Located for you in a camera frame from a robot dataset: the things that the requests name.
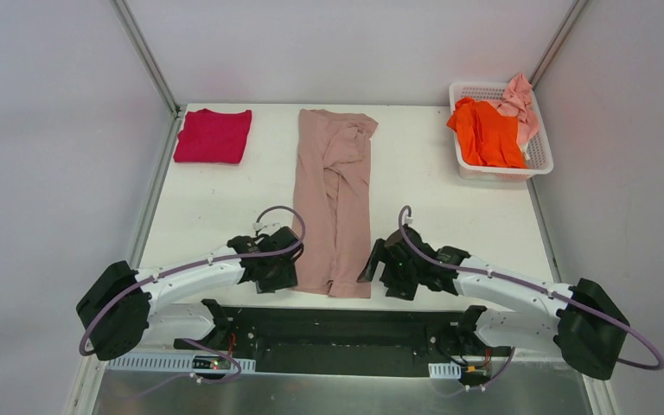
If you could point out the white cable duct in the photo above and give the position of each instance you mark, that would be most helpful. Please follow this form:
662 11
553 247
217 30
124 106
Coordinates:
445 371
180 363

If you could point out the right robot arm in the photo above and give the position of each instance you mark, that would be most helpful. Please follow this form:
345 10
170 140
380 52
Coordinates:
545 317

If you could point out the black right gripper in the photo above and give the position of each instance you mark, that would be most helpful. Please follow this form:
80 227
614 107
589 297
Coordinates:
387 265

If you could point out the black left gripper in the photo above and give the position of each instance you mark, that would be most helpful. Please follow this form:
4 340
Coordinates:
285 262

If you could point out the orange t-shirt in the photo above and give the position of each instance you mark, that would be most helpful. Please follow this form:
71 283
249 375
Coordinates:
486 138

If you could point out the left white cable duct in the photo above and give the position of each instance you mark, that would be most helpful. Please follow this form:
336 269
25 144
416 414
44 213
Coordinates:
180 363

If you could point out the dusty pink graphic t-shirt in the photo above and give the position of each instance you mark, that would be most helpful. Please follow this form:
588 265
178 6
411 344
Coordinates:
331 194

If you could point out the aluminium frame rail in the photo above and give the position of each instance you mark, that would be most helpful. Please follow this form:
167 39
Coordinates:
582 340

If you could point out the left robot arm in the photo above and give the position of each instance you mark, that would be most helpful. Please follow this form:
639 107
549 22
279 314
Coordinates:
130 308

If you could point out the light pink crumpled t-shirt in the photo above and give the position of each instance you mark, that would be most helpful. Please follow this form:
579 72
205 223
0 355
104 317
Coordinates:
517 101

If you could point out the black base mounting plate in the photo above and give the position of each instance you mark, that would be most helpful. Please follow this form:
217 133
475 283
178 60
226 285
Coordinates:
343 342

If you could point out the white plastic laundry basket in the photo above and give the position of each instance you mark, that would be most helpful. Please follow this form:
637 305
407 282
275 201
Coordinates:
538 155

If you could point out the right white cable duct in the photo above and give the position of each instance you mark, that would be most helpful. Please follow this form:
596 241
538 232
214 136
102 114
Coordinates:
445 371

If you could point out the folded red t-shirt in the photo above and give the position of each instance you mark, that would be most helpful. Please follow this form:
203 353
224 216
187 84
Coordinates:
213 137

